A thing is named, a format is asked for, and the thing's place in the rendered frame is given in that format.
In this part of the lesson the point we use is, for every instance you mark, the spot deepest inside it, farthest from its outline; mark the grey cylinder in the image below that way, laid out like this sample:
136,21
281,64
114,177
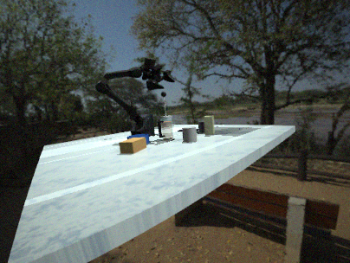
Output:
189,134
201,127

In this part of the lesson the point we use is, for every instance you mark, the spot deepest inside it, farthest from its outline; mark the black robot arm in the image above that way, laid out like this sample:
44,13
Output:
135,72

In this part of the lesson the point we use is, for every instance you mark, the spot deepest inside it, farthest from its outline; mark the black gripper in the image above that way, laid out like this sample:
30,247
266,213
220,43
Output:
152,83

